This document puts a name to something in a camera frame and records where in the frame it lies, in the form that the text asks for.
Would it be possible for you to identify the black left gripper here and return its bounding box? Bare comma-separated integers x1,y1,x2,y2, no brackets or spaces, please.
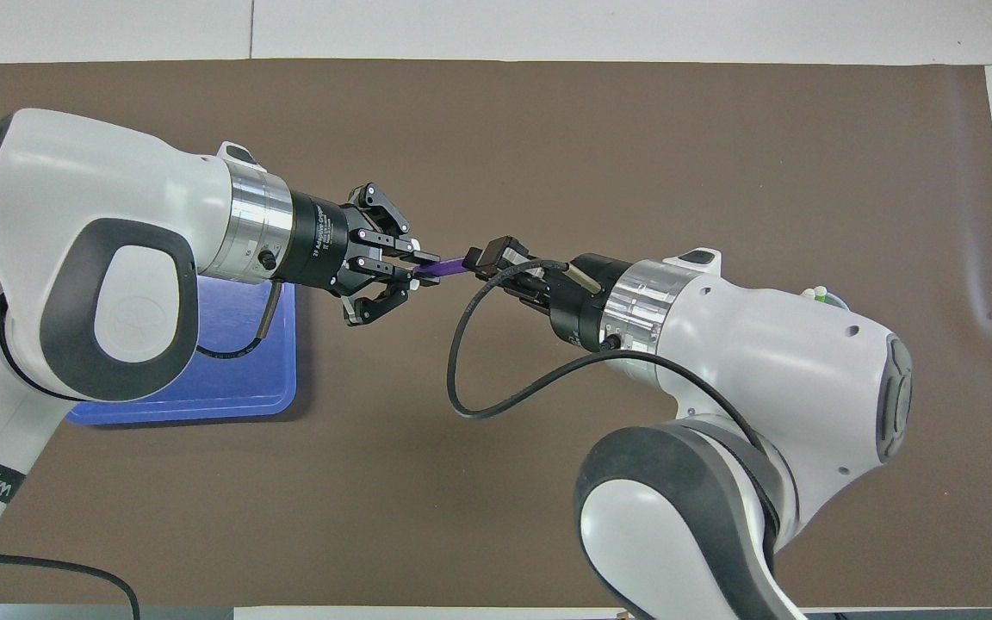
284,181,443,327

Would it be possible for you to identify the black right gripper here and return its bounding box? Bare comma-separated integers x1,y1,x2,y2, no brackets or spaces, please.
463,233,631,354

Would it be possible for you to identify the purple marker pen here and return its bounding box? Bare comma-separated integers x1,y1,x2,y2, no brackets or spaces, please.
414,256,472,280

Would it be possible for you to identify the brown table mat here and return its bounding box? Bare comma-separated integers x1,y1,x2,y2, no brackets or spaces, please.
0,59,992,608

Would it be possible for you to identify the blue plastic tray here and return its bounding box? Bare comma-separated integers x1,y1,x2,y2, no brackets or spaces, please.
65,280,298,427

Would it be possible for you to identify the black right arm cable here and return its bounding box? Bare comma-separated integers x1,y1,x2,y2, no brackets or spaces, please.
447,258,774,450

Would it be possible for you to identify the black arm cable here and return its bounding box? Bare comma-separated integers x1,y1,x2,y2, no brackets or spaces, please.
447,258,774,450
0,282,286,620

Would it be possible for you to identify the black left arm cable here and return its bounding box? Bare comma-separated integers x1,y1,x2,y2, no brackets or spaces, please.
0,282,286,620

